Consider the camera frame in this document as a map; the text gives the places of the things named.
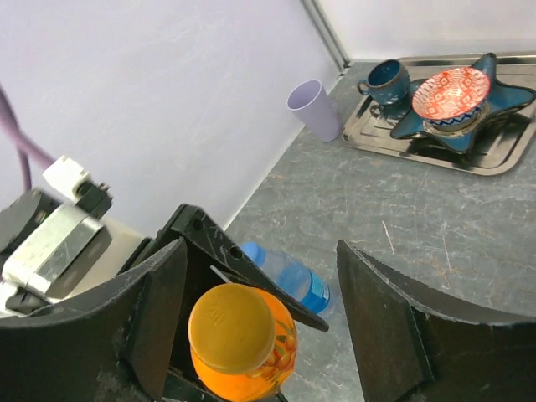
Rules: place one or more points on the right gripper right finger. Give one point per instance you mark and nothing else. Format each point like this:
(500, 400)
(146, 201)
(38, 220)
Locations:
(414, 343)

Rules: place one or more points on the red patterned bowl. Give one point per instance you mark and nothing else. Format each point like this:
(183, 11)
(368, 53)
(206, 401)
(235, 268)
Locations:
(452, 98)

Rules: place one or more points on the blue star-shaped dish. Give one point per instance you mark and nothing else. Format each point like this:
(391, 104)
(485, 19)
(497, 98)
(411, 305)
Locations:
(503, 101)

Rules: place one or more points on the steel tray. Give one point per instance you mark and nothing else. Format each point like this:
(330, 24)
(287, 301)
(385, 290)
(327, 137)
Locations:
(490, 143)

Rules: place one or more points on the clear bottle blue cap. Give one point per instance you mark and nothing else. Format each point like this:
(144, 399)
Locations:
(295, 279)

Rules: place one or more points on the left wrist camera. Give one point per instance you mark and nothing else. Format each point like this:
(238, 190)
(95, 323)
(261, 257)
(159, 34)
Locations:
(52, 250)

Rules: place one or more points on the orange juice bottle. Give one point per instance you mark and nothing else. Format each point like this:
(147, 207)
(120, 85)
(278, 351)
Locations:
(243, 342)

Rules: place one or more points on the dark blue mug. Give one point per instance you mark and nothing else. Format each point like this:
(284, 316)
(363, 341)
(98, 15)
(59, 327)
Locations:
(387, 83)

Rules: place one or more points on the left aluminium frame post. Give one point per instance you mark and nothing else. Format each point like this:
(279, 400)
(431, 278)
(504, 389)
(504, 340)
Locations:
(327, 33)

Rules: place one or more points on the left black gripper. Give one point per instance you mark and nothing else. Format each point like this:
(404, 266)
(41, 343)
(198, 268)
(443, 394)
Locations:
(197, 268)

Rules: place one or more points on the lilac plastic cup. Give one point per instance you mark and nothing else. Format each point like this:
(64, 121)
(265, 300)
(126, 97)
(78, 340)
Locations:
(310, 103)

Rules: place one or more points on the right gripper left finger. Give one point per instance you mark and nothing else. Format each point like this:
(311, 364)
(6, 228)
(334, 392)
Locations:
(111, 343)

